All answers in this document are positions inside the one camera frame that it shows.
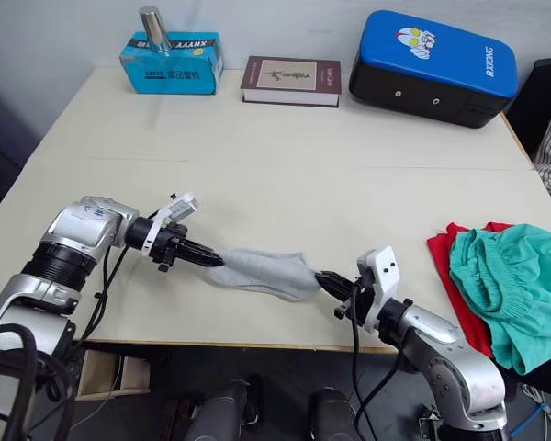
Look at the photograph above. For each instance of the blue tissue box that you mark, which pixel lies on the blue tissue box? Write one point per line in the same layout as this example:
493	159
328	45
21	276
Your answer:
174	75

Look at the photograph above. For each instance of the wooden box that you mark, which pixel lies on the wooden box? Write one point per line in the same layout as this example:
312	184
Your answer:
101	372

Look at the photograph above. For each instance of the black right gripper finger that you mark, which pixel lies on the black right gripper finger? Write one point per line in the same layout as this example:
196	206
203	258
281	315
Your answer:
335	290
337	279

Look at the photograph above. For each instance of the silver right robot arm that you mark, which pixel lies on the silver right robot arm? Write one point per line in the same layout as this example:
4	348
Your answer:
441	349

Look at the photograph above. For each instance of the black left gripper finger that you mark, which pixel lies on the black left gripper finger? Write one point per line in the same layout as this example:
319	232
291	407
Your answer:
204	250
202	260

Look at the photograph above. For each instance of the dark red hardcover book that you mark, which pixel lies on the dark red hardcover book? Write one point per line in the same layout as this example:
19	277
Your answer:
289	75

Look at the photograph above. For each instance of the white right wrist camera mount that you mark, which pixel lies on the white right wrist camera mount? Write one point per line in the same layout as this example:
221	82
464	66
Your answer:
385	271

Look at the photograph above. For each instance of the black chair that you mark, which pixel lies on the black chair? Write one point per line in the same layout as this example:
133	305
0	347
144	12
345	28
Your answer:
539	87

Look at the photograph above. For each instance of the silver metal cylinder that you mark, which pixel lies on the silver metal cylinder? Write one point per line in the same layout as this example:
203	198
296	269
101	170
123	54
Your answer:
154	27

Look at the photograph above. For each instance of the dark rounded shape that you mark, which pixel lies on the dark rounded shape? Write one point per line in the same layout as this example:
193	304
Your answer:
220	413
333	415

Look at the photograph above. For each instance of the green shorts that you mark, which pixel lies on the green shorts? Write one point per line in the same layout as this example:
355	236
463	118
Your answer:
523	275

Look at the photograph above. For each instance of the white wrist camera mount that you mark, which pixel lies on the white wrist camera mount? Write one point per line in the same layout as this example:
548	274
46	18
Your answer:
385	271
181	206

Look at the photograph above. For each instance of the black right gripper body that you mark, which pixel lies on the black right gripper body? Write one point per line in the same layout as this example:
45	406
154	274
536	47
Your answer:
358	303

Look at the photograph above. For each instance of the blue and black case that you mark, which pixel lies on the blue and black case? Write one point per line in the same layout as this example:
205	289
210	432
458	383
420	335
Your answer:
431	69

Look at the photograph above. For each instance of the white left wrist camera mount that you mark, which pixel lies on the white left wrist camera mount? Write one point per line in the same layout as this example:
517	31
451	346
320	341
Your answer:
181	206

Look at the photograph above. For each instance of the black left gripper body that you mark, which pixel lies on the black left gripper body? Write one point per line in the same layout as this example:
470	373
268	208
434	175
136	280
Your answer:
167	243

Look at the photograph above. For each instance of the red t-shirt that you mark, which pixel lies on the red t-shirt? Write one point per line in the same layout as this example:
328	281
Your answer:
445	262

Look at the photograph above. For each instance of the grey sock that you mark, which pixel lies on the grey sock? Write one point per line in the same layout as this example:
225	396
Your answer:
257	259
280	287

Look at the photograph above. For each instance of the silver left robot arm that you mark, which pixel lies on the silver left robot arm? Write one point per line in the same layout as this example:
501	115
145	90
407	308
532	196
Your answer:
82	225

